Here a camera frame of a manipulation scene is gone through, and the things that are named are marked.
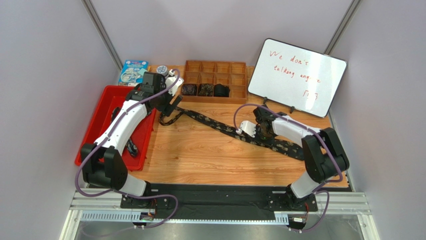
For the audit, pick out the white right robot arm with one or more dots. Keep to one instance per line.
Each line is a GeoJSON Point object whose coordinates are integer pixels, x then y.
{"type": "Point", "coordinates": [324, 157]}

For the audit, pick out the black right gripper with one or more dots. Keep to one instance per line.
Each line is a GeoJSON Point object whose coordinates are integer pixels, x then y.
{"type": "Point", "coordinates": [261, 121]}

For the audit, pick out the plain black rolled tie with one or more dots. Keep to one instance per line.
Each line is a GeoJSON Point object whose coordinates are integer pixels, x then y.
{"type": "Point", "coordinates": [221, 90]}

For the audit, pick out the whiteboard with red writing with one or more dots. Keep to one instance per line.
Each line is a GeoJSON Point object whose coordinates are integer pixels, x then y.
{"type": "Point", "coordinates": [297, 77]}

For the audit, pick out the blue picture box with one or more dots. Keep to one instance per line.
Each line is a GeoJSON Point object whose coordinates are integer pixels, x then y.
{"type": "Point", "coordinates": [132, 72]}

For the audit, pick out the red plastic tray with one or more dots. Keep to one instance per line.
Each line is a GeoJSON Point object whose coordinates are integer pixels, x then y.
{"type": "Point", "coordinates": [113, 96]}

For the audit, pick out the dark blue rolled tie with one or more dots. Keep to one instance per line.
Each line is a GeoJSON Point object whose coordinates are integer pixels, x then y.
{"type": "Point", "coordinates": [189, 89]}

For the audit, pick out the small blue white jar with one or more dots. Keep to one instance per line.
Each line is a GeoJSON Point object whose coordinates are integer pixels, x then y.
{"type": "Point", "coordinates": [163, 70]}

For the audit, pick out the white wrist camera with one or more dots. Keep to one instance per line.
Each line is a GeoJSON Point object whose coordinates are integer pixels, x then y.
{"type": "Point", "coordinates": [173, 81]}
{"type": "Point", "coordinates": [247, 127]}

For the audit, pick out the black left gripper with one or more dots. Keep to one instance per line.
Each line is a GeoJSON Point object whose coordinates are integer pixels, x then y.
{"type": "Point", "coordinates": [173, 103]}

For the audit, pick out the black floral necktie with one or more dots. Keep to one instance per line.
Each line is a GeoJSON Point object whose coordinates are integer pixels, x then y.
{"type": "Point", "coordinates": [284, 147]}

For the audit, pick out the aluminium frame rail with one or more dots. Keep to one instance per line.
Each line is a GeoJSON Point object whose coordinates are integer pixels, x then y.
{"type": "Point", "coordinates": [342, 215]}

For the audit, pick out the wooden compartment organizer box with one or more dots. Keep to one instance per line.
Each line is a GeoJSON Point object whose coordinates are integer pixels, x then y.
{"type": "Point", "coordinates": [228, 73]}

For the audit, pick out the blue floral necktie in tray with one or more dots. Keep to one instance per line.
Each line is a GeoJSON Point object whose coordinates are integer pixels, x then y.
{"type": "Point", "coordinates": [130, 145]}

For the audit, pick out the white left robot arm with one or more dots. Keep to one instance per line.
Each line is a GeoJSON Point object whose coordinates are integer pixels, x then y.
{"type": "Point", "coordinates": [102, 163]}

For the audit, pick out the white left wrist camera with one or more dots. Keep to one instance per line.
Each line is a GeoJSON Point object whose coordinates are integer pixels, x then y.
{"type": "Point", "coordinates": [173, 81]}

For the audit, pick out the dark patterned rolled tie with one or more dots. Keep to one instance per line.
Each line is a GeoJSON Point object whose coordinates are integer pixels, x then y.
{"type": "Point", "coordinates": [205, 90]}

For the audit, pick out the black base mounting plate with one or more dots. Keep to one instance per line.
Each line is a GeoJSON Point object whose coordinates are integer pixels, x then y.
{"type": "Point", "coordinates": [218, 202]}

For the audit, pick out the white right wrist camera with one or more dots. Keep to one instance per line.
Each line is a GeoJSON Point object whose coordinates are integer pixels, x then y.
{"type": "Point", "coordinates": [247, 127]}

